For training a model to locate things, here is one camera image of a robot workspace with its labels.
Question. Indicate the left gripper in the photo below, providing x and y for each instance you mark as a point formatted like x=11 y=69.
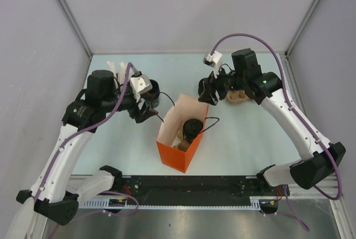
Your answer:
x=141 y=114

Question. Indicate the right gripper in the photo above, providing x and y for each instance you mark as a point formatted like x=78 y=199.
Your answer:
x=214 y=84

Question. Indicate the black smooth coffee cup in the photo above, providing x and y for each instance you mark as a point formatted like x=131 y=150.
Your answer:
x=154 y=93

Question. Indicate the orange paper bag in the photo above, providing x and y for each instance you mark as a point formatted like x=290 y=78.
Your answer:
x=182 y=130

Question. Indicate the black cup lid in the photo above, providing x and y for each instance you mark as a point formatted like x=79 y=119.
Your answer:
x=192 y=127

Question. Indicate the black ribbed coffee cup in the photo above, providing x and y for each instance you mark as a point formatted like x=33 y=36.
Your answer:
x=201 y=87

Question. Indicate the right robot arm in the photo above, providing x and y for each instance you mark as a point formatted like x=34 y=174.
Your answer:
x=318 y=155

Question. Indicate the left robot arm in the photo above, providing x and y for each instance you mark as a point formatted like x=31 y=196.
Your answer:
x=50 y=196

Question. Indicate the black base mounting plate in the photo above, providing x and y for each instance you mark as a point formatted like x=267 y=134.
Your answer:
x=193 y=187

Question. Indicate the white cable duct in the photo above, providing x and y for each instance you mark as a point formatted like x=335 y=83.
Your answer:
x=240 y=203

